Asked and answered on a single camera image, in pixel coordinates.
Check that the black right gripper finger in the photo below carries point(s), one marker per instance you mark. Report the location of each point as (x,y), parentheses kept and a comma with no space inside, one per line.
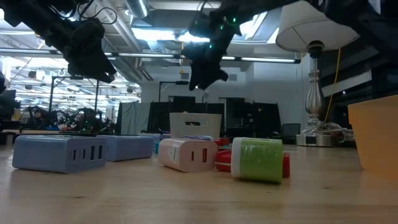
(199,74)
(217,70)

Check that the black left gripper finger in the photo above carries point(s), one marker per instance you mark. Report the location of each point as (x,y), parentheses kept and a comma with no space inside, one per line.
(87,71)
(102,69)

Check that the small purple charger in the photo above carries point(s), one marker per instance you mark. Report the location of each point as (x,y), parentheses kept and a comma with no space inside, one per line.
(199,137)

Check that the red wall charger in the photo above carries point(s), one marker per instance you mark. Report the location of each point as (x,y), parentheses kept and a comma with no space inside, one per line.
(222,142)

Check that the teal plastic case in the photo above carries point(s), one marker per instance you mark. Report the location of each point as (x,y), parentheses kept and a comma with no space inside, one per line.
(224,147)
(156,147)

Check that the pink wall charger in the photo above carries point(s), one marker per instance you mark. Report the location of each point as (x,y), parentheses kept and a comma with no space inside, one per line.
(180,154)

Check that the blue multiport charger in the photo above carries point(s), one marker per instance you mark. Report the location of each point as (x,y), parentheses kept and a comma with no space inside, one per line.
(130,147)
(46,154)

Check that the red case with window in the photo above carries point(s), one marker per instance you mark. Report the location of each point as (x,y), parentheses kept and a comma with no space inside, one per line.
(223,155)

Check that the green wall charger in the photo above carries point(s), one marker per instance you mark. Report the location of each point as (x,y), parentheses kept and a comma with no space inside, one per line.
(261,158)

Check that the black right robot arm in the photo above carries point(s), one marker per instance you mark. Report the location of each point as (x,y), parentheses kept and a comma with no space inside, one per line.
(248,4)

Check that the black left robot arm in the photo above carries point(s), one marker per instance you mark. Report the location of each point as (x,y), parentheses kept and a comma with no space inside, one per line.
(31,15)

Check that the grey office chair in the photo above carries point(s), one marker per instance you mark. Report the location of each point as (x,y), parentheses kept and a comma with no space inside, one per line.
(290,130)

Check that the black partition panels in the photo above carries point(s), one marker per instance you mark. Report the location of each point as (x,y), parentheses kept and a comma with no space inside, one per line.
(183,104)

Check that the black rig crossbar with lights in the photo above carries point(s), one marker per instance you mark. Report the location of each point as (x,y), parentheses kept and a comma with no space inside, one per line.
(149,55)

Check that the black robot workstation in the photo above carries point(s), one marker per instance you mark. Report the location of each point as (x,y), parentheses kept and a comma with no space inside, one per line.
(77,119)

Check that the grey curtain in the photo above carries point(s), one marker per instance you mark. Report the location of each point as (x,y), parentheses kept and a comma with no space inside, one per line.
(133,118)

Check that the table lamp with white shade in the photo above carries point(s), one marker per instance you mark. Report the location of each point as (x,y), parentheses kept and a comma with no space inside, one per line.
(311,25)

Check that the orange mat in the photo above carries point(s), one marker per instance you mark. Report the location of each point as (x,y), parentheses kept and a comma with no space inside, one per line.
(376,133)

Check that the wide black gantry frame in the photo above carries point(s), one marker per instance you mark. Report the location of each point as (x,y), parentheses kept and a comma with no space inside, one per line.
(96,99)

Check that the narrow black gantry frame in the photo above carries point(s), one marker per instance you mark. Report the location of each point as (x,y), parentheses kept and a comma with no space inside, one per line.
(160,93)

